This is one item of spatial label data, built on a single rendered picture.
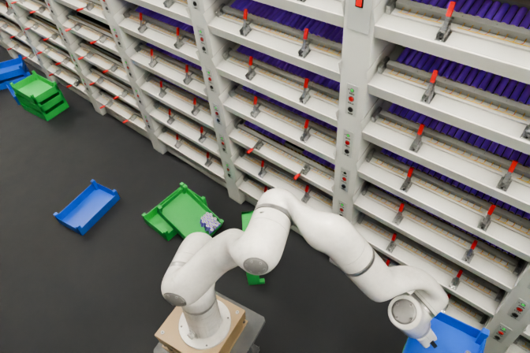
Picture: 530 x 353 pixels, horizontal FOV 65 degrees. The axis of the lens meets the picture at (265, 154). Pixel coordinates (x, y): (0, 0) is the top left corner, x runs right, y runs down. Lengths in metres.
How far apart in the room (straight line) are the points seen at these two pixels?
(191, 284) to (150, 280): 1.04
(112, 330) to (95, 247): 0.51
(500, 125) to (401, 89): 0.28
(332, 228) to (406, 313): 0.34
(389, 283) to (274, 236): 0.30
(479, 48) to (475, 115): 0.20
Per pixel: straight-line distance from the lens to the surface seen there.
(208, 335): 1.61
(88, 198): 2.75
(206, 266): 1.19
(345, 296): 2.11
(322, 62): 1.41
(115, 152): 2.98
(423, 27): 1.20
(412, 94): 1.29
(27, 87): 3.67
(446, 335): 1.57
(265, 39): 1.54
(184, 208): 2.37
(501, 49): 1.16
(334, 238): 0.94
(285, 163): 1.86
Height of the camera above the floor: 1.88
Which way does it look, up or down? 45 degrees down
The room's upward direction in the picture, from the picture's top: 6 degrees counter-clockwise
